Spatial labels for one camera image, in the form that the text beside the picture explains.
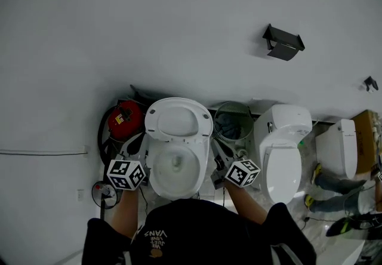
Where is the clear bottle with red cap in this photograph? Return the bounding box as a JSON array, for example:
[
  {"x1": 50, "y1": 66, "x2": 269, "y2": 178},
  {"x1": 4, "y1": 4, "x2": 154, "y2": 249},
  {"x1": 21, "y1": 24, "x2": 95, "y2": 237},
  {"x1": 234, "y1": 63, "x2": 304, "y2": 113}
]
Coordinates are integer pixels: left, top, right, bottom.
[{"x1": 95, "y1": 184, "x2": 116, "y2": 199}]

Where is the white tankless toilet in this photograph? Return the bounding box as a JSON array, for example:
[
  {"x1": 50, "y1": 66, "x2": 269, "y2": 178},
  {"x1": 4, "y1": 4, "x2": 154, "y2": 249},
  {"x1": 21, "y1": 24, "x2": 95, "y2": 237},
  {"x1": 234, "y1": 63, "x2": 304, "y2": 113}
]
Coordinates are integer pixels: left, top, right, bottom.
[{"x1": 315, "y1": 119, "x2": 358, "y2": 180}]

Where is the blue cloth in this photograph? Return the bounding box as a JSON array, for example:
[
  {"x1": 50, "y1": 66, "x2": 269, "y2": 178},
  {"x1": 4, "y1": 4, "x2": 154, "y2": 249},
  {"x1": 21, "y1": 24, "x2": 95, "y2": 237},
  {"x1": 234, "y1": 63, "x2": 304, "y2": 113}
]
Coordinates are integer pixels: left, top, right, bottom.
[{"x1": 215, "y1": 114, "x2": 249, "y2": 140}]

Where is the person's left forearm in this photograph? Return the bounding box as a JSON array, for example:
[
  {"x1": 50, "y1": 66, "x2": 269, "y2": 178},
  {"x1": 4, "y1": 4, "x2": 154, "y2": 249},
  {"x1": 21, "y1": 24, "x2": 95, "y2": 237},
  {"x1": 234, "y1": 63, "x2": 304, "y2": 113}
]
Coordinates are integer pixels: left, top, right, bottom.
[{"x1": 110, "y1": 187, "x2": 140, "y2": 240}]

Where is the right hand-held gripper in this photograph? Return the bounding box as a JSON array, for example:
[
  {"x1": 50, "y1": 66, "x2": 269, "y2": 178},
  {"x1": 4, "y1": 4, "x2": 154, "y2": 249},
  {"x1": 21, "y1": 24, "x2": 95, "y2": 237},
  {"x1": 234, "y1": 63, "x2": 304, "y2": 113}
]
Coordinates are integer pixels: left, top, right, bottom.
[{"x1": 210, "y1": 138, "x2": 261, "y2": 190}]

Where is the printed cardboard box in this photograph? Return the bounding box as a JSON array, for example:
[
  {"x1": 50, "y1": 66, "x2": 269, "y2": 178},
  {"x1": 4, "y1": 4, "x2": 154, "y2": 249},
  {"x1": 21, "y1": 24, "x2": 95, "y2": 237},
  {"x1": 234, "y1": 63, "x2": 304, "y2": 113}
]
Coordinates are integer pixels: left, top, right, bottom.
[{"x1": 350, "y1": 109, "x2": 382, "y2": 175}]

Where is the grey wall cable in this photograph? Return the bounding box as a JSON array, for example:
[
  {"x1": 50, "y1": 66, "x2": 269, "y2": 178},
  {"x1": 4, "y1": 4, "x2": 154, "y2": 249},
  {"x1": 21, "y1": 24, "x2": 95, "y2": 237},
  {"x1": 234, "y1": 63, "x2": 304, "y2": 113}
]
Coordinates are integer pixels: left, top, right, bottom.
[{"x1": 0, "y1": 147, "x2": 89, "y2": 156}]

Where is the white toilet seat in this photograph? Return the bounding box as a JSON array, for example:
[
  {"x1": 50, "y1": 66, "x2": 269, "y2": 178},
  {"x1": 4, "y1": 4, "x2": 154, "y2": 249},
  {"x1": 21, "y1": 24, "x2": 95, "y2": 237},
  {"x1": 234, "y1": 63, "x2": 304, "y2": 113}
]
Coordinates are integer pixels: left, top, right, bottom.
[{"x1": 144, "y1": 97, "x2": 214, "y2": 142}]

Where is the grey-green slatted basket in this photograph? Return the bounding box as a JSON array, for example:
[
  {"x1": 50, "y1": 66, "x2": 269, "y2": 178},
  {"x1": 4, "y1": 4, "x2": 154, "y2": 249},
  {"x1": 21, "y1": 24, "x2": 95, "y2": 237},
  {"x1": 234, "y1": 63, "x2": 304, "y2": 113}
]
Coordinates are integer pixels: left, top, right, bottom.
[{"x1": 213, "y1": 101, "x2": 254, "y2": 141}]

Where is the black mesh wastebasket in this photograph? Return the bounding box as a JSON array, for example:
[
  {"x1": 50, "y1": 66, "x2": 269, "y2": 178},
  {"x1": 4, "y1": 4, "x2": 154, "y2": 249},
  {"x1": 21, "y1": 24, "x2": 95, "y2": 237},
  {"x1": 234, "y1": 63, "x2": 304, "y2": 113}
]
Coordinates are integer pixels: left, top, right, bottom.
[{"x1": 91, "y1": 180, "x2": 120, "y2": 209}]

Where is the white round toilet bowl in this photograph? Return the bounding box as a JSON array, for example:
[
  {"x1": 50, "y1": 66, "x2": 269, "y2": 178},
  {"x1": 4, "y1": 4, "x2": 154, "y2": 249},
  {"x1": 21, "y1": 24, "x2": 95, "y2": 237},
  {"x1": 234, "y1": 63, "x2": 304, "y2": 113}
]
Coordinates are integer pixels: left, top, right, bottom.
[{"x1": 146, "y1": 134, "x2": 211, "y2": 201}]

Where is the small black wall holder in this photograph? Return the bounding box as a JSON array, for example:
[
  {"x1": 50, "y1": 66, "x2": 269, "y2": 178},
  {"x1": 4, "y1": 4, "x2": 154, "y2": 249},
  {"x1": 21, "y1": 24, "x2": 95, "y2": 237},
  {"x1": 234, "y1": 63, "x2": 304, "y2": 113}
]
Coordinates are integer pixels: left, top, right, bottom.
[{"x1": 363, "y1": 75, "x2": 379, "y2": 94}]

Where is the person's right forearm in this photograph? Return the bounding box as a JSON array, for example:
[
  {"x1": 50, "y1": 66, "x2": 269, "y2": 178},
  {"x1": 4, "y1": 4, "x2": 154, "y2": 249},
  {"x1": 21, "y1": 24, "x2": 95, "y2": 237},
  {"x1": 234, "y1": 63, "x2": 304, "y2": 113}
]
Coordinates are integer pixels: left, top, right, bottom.
[{"x1": 223, "y1": 181, "x2": 269, "y2": 226}]

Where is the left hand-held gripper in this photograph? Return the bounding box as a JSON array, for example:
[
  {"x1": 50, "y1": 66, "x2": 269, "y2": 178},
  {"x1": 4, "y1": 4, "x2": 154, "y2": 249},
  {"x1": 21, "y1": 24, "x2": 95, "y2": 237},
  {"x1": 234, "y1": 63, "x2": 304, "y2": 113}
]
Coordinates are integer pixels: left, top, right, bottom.
[{"x1": 106, "y1": 133, "x2": 150, "y2": 190}]

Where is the person's black shirt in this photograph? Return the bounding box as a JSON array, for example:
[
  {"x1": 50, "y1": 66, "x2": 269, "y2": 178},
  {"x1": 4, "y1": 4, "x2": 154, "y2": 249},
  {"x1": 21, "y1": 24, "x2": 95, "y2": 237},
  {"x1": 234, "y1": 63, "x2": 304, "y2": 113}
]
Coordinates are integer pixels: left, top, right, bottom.
[{"x1": 83, "y1": 198, "x2": 317, "y2": 265}]

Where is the black and green shoe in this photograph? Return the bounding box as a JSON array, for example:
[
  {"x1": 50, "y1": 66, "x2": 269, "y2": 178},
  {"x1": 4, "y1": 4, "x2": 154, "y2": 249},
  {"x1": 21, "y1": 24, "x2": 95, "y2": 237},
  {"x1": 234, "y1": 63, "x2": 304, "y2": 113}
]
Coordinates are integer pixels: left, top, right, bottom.
[{"x1": 325, "y1": 212, "x2": 382, "y2": 239}]

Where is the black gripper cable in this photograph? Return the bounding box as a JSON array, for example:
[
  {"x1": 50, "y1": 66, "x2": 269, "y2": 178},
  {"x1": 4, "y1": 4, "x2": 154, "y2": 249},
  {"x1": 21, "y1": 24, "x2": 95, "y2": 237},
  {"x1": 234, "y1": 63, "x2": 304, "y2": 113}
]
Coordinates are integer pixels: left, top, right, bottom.
[{"x1": 138, "y1": 186, "x2": 149, "y2": 214}]

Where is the black wall paper holder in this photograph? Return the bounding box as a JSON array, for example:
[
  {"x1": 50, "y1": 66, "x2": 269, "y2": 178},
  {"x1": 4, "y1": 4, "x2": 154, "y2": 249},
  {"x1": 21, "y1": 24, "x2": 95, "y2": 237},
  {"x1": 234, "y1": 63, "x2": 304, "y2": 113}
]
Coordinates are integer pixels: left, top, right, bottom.
[{"x1": 262, "y1": 23, "x2": 306, "y2": 61}]

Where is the white toilet with tank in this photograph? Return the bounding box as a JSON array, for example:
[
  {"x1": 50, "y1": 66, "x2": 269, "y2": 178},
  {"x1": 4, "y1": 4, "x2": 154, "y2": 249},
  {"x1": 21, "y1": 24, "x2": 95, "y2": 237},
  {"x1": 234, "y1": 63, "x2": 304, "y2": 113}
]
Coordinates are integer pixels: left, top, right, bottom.
[{"x1": 252, "y1": 104, "x2": 313, "y2": 205}]

